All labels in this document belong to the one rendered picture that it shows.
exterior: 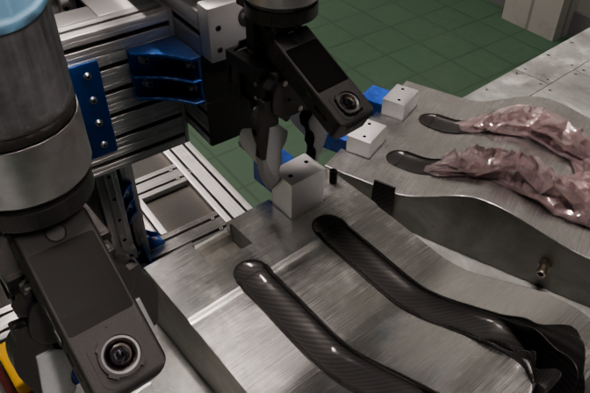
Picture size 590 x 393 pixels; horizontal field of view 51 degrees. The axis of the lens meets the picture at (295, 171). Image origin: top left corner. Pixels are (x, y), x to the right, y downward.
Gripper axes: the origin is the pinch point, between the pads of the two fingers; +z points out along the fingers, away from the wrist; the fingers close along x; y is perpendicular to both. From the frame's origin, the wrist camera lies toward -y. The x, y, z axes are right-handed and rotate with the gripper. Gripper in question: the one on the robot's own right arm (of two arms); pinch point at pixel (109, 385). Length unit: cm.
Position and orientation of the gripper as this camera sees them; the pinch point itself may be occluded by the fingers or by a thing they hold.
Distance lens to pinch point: 52.8
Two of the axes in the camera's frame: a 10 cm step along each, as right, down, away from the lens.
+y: -6.4, -4.9, 5.9
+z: 0.0, 7.7, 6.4
